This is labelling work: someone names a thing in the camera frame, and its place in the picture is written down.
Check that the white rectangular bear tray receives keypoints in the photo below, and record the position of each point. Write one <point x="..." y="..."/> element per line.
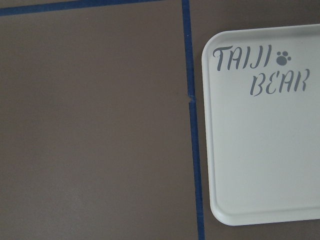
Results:
<point x="261" y="90"/>

